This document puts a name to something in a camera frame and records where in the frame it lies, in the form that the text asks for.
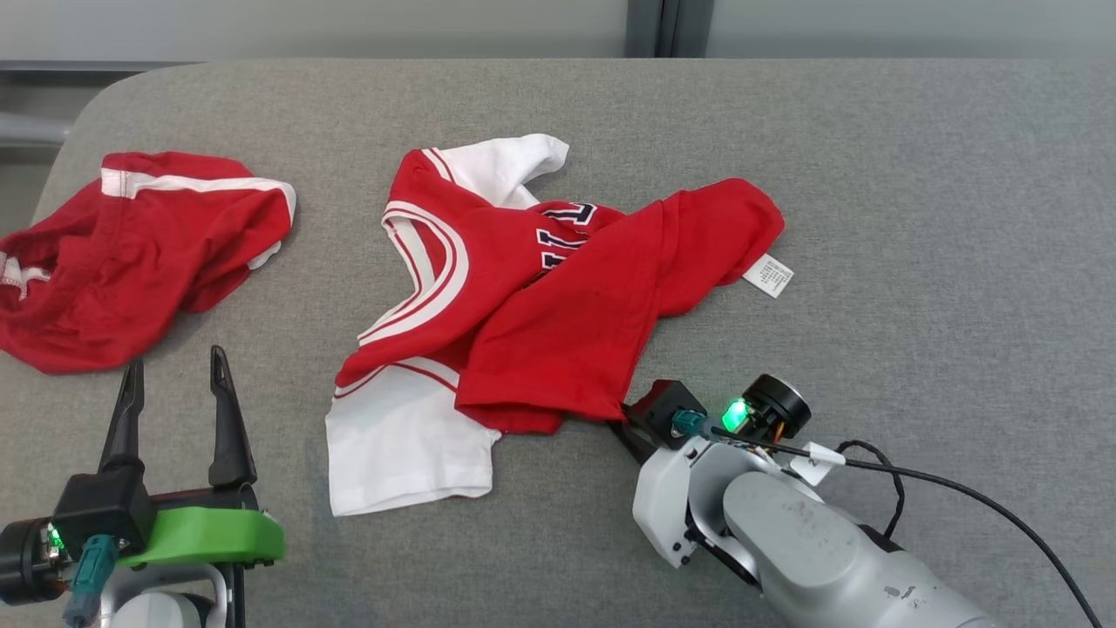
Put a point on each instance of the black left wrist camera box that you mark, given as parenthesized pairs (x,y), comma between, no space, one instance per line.
(100,510)

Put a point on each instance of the grey metal bar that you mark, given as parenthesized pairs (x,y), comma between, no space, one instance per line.
(30,128)

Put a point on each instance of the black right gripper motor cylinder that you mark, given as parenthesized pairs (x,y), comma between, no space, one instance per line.
(780,401)

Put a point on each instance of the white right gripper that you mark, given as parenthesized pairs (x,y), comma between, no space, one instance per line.
(663,497)

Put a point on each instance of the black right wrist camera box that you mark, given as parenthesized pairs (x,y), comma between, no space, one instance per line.
(667,406)

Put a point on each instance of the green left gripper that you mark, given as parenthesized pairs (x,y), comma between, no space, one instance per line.
(218,536)

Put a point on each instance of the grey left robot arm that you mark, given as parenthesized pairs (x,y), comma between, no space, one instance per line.
(157,610)

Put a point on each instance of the grey partition post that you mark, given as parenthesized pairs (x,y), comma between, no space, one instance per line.
(667,26)

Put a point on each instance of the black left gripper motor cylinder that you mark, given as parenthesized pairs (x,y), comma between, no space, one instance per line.
(26,563)

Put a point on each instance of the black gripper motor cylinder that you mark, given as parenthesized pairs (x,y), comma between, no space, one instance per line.
(26,563)
(780,401)

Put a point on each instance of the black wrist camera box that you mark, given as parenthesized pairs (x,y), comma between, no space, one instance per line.
(667,406)
(100,510)

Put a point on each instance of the dark grey wall baseboard rail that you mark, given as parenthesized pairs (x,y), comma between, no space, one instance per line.
(87,70)

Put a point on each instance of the red shorts with white stripe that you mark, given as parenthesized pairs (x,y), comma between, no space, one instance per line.
(131,262)

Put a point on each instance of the red and white jersey shirt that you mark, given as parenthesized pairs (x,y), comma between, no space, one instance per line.
(558,331)

